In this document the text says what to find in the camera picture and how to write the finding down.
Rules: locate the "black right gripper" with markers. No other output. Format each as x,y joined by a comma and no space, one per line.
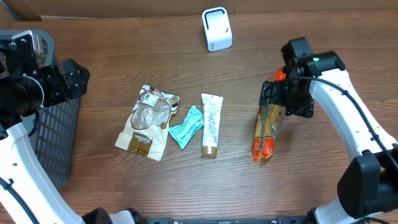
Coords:
305,109

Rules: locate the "orange spaghetti packet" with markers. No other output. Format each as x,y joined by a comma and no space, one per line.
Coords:
266,130

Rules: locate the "white tube with gold cap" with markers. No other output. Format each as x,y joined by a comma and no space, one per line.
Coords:
212,105

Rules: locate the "mint green wipes packet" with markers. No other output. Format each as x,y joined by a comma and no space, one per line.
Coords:
192,123

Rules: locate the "brown clear snack bag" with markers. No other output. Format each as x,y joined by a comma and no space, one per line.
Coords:
147,127

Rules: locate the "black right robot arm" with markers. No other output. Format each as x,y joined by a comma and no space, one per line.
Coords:
368,186

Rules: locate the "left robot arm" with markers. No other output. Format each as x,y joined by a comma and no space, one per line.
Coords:
28,194

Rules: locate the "white barcode scanner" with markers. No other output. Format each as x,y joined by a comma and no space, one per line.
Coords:
217,29

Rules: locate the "grey plastic mesh basket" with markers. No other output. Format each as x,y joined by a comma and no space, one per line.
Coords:
48,108

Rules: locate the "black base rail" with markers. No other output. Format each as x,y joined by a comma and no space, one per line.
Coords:
224,221

